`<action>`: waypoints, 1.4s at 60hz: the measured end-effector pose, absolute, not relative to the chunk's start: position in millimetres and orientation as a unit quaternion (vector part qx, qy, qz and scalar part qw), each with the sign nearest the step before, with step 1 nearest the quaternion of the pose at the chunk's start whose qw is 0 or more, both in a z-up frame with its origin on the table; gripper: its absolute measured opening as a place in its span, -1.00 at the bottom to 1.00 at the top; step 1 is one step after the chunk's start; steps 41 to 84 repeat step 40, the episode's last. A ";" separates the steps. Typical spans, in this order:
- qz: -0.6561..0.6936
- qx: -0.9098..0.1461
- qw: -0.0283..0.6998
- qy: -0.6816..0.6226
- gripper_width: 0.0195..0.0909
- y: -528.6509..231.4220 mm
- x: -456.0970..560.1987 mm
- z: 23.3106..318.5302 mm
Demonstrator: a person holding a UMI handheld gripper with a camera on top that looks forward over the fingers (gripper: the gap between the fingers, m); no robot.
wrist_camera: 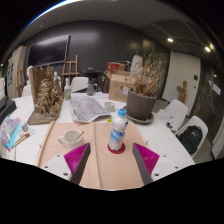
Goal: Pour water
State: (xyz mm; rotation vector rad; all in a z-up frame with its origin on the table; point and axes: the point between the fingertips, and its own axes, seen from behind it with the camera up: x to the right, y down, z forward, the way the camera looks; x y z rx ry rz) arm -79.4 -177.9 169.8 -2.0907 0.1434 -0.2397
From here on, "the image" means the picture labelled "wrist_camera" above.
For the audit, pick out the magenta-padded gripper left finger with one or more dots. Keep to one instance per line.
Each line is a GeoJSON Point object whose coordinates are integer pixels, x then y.
{"type": "Point", "coordinates": [77, 156]}

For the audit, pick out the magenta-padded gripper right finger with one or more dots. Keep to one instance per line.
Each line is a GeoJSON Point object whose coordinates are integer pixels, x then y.
{"type": "Point", "coordinates": [146, 156]}

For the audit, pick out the white blue-capped drink bottle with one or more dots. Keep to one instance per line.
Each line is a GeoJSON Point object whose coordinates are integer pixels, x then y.
{"type": "Point", "coordinates": [117, 131]}

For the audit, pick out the white ceramic mug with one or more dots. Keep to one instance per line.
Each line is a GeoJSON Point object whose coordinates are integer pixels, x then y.
{"type": "Point", "coordinates": [70, 138]}

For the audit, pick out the wooden stir stick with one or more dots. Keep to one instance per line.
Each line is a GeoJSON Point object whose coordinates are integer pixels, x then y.
{"type": "Point", "coordinates": [79, 136]}

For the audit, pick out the beige wooden-framed drawing board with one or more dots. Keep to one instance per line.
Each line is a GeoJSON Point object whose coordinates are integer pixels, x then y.
{"type": "Point", "coordinates": [103, 166]}

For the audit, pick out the flat round red coaster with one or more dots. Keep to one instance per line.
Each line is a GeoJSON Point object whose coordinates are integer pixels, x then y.
{"type": "Point", "coordinates": [110, 150]}

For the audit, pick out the grey round pot saucer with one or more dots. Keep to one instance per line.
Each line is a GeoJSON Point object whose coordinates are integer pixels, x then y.
{"type": "Point", "coordinates": [146, 120]}

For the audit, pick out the loose papers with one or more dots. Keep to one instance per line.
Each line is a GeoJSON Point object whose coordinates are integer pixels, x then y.
{"type": "Point", "coordinates": [165, 118]}

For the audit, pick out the black backpack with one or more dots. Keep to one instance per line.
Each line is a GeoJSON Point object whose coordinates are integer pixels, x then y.
{"type": "Point", "coordinates": [189, 140]}

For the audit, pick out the small yellow item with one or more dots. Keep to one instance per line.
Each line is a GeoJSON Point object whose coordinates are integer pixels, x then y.
{"type": "Point", "coordinates": [109, 120]}

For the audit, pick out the printed newspaper sheet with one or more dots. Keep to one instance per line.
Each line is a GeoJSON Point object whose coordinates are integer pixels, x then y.
{"type": "Point", "coordinates": [86, 108]}

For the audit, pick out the grey pot with dried plant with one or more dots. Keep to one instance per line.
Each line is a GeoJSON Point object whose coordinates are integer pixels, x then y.
{"type": "Point", "coordinates": [140, 105]}

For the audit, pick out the wooden paintbrush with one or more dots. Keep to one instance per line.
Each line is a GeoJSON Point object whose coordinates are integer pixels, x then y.
{"type": "Point", "coordinates": [23, 138]}

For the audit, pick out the white shell chair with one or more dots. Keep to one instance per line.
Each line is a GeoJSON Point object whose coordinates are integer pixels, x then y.
{"type": "Point", "coordinates": [79, 84]}
{"type": "Point", "coordinates": [201, 123]}
{"type": "Point", "coordinates": [178, 108]}

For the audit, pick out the small white cup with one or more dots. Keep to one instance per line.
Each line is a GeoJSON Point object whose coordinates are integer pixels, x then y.
{"type": "Point", "coordinates": [109, 106]}

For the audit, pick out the small paint jar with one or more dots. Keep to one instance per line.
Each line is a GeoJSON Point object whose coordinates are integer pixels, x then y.
{"type": "Point", "coordinates": [24, 126]}

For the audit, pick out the pale green spray bottle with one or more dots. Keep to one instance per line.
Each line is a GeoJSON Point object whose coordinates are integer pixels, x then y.
{"type": "Point", "coordinates": [67, 91]}

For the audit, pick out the golden relief sculpture on wood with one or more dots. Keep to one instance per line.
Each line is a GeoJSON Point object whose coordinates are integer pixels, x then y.
{"type": "Point", "coordinates": [46, 98]}

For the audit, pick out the clear glass bottle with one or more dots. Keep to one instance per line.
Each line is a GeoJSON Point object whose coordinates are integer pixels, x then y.
{"type": "Point", "coordinates": [90, 89]}

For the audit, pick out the colourful book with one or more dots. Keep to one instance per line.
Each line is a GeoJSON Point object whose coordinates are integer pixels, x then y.
{"type": "Point", "coordinates": [9, 131]}

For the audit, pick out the wooden figure sculpture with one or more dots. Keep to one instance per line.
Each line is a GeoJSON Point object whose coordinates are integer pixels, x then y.
{"type": "Point", "coordinates": [182, 91]}

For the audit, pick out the brown cardboard box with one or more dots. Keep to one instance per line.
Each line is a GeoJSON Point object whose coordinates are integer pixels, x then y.
{"type": "Point", "coordinates": [118, 86]}

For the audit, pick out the white plaster bust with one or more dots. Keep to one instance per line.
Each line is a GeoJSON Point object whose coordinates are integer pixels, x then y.
{"type": "Point", "coordinates": [29, 71]}
{"type": "Point", "coordinates": [57, 77]}

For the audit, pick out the black flat case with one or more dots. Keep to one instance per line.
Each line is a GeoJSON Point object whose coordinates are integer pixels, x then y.
{"type": "Point", "coordinates": [6, 110]}

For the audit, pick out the wooden easel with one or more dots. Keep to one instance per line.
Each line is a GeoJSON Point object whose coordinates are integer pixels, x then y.
{"type": "Point", "coordinates": [20, 78]}
{"type": "Point", "coordinates": [70, 68]}

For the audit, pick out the white plaster torso statue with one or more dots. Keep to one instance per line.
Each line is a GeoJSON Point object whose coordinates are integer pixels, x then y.
{"type": "Point", "coordinates": [136, 63]}

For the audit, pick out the red box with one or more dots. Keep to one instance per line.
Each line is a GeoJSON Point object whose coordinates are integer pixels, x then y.
{"type": "Point", "coordinates": [115, 67]}

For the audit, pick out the white display board with pictures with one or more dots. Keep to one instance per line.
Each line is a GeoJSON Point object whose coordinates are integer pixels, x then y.
{"type": "Point", "coordinates": [16, 70]}

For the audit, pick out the round ceiling downlight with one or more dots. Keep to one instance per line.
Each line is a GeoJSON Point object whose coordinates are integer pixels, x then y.
{"type": "Point", "coordinates": [170, 40]}
{"type": "Point", "coordinates": [207, 49]}

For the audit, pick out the dark wall screen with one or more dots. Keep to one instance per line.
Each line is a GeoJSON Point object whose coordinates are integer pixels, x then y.
{"type": "Point", "coordinates": [48, 50]}

